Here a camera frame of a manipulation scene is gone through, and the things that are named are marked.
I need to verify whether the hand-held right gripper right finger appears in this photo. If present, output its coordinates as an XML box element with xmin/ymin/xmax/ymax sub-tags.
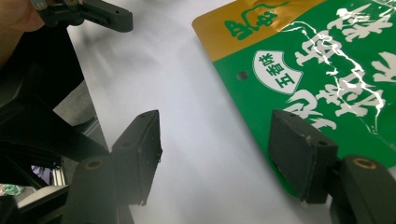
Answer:
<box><xmin>268</xmin><ymin>108</ymin><xmax>339</xmax><ymax>204</ymax></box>

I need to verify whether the aluminium frame bar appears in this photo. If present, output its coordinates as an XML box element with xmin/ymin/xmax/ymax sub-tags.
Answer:
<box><xmin>49</xmin><ymin>167</ymin><xmax>67</xmax><ymax>188</ymax></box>

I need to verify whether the green and gold snack packet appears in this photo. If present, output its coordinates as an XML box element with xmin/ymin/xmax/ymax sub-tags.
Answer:
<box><xmin>191</xmin><ymin>0</ymin><xmax>396</xmax><ymax>200</ymax></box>

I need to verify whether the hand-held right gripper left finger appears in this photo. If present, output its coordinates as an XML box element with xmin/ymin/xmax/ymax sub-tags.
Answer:
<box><xmin>110</xmin><ymin>109</ymin><xmax>163</xmax><ymax>206</ymax></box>

